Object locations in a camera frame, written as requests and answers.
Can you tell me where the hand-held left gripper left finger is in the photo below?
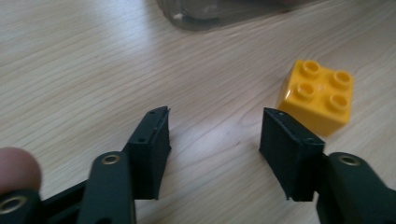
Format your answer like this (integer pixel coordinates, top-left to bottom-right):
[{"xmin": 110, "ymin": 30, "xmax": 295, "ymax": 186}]
[{"xmin": 125, "ymin": 105, "xmax": 173, "ymax": 201}]

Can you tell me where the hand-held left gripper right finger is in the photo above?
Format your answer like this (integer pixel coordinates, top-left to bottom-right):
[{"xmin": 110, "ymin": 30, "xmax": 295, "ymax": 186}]
[{"xmin": 259, "ymin": 106, "xmax": 326, "ymax": 203}]

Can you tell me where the yellow-orange building block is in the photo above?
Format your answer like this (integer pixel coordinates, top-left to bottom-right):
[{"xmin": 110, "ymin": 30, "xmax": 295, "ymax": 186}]
[{"xmin": 275, "ymin": 59, "xmax": 355, "ymax": 138}]

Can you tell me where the transparent brown plastic container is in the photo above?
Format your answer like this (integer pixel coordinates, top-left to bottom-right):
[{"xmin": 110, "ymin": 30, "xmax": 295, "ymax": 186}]
[{"xmin": 155, "ymin": 0, "xmax": 316, "ymax": 33}]

